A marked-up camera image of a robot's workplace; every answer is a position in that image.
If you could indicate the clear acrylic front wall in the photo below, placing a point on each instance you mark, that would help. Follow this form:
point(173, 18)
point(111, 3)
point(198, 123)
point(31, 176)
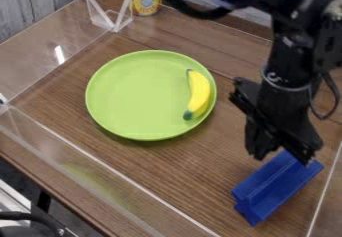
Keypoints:
point(114, 202)

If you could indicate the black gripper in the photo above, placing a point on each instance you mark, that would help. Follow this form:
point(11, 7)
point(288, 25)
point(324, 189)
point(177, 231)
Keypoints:
point(277, 114)

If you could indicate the blue plastic block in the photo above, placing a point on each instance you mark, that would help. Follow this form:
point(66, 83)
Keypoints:
point(272, 185)

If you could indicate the yellow toy banana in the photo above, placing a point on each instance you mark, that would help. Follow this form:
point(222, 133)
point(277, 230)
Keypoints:
point(201, 93)

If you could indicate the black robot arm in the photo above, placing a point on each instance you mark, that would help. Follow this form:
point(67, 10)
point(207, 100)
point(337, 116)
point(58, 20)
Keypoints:
point(306, 52)

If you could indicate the green plate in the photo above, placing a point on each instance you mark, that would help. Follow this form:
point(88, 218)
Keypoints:
point(138, 95)

